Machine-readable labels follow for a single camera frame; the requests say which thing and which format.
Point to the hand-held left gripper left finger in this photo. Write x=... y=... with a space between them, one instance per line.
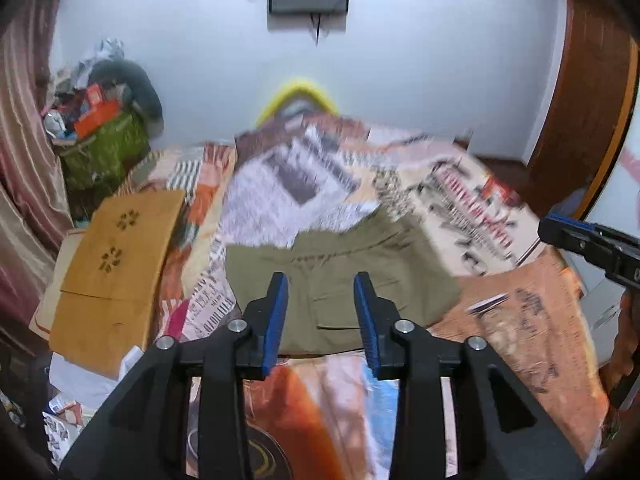
x=277 y=325

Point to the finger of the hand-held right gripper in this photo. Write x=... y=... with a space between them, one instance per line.
x=590 y=252
x=565 y=224

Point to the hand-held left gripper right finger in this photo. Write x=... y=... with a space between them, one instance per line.
x=365 y=325

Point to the olive green pants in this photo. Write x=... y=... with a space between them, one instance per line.
x=375 y=255

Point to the person's right hand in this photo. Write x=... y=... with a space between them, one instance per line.
x=627 y=340

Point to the white stickered appliance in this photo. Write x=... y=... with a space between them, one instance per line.
x=597 y=302

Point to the white sliding wardrobe door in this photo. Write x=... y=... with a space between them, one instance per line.
x=625 y=175

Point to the wooden door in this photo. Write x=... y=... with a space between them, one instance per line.
x=585 y=110

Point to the printed blanket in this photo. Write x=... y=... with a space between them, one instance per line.
x=320 y=180

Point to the wooden lap desk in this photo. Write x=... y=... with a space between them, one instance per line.
x=120 y=270

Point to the white cloth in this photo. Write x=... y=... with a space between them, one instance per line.
x=85 y=375

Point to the yellow foam hoop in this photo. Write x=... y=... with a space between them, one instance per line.
x=297 y=91

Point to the printed papers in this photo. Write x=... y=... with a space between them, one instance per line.
x=60 y=420

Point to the orange box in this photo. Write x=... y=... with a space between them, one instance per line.
x=97 y=116

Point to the grey plush toy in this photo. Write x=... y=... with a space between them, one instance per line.
x=135 y=85

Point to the small red box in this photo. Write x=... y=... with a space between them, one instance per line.
x=95 y=94

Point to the striped pink curtain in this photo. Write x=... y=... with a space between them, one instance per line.
x=25 y=160

